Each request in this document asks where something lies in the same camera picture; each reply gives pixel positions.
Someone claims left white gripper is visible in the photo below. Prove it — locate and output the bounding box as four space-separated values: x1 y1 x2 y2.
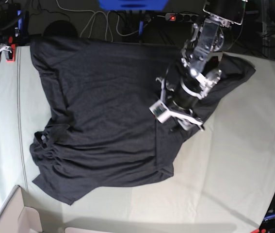
156 77 204 133

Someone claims white power strip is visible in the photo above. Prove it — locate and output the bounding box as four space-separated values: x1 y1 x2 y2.
164 13 199 23

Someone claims green table cloth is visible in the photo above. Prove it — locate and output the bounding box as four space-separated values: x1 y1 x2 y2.
0 47 275 233

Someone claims blue box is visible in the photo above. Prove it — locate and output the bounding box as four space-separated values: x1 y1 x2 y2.
98 0 168 11

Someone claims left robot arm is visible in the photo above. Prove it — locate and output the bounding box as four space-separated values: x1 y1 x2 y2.
149 0 247 131

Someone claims black t-shirt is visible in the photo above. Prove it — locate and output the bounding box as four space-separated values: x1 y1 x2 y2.
29 37 257 206

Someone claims white cable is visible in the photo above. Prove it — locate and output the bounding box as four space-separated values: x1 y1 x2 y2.
54 0 140 42

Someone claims red black clamp left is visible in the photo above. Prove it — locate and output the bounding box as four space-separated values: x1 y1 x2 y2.
5 36 16 62

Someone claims cardboard box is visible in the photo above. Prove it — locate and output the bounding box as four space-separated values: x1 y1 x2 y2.
0 185 43 233

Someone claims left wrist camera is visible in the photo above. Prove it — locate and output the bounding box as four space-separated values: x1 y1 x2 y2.
149 100 172 123

